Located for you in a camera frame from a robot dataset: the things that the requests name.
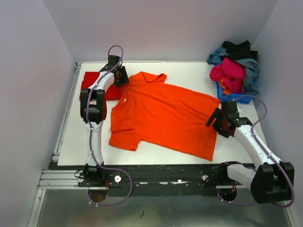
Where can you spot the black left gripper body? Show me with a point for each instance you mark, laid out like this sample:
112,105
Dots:
121,78

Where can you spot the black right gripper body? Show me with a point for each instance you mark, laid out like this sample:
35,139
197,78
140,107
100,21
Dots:
219,126

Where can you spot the orange t shirt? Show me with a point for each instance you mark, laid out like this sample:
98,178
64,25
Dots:
174,117

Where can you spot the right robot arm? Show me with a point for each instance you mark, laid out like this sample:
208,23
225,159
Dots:
272,180

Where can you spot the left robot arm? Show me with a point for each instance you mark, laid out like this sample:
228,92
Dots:
93,111

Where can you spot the folded red t shirt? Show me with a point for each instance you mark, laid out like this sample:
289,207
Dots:
112,94

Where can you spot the blue plastic bin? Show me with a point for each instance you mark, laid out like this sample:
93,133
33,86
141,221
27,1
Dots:
240,98

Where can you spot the grey blue t shirt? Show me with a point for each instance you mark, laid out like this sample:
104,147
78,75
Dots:
251,68

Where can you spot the magenta t shirt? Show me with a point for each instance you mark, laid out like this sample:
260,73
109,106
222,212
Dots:
230,75

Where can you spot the black t shirt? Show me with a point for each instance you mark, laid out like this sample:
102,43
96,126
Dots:
239,51

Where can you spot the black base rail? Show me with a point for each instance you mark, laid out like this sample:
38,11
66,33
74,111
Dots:
152,180

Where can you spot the aluminium frame profile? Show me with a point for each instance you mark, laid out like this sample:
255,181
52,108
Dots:
57,177

